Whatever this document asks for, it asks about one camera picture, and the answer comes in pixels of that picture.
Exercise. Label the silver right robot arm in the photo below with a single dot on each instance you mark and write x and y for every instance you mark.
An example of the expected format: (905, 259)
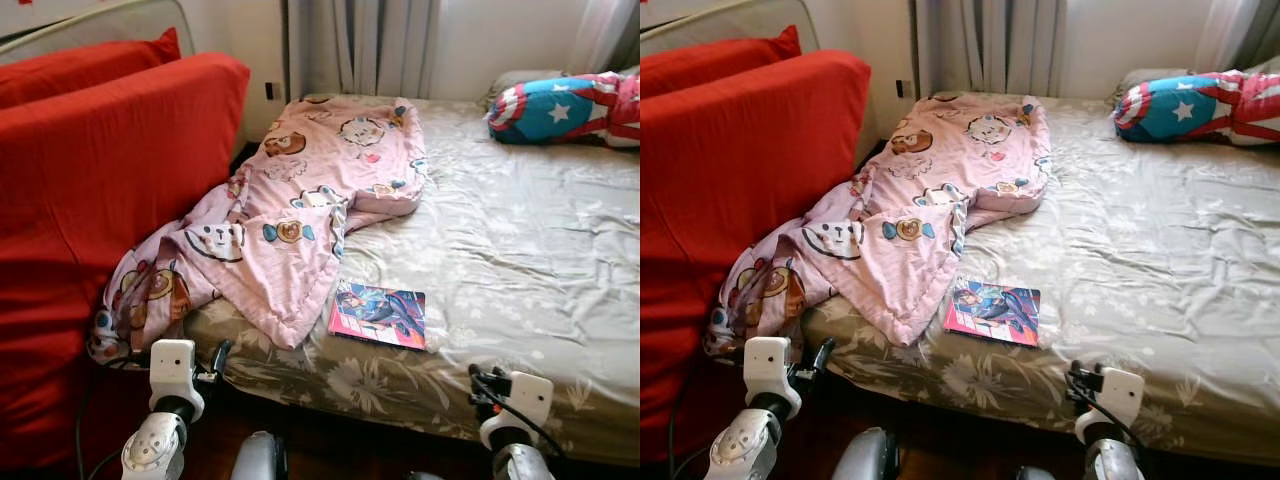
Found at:
(520, 462)
(1112, 462)

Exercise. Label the grey robot right leg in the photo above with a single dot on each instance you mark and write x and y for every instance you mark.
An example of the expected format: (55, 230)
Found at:
(1035, 474)
(425, 476)

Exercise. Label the colourful comic book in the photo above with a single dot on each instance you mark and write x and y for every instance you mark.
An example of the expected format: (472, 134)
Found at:
(380, 315)
(995, 312)

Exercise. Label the bed with beige floral sheet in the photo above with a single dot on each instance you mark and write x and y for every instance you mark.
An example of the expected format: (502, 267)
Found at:
(500, 260)
(1130, 260)

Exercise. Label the pink cartoon print blanket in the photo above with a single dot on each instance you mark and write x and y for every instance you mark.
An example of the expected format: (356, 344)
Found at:
(920, 200)
(300, 200)

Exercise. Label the large red cushion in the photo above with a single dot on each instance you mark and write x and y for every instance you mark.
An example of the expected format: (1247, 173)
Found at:
(730, 180)
(90, 180)

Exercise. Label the pale grey pillow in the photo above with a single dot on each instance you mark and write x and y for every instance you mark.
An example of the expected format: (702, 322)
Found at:
(1150, 78)
(520, 80)

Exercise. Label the small red pillow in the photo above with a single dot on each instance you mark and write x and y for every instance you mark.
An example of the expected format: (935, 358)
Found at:
(80, 70)
(710, 62)

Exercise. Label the grey pleated curtain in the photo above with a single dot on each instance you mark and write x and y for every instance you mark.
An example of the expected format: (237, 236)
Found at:
(1268, 25)
(632, 25)
(360, 45)
(990, 45)

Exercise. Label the sheer white curtain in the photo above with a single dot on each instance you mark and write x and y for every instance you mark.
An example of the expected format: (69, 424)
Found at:
(600, 30)
(1225, 30)

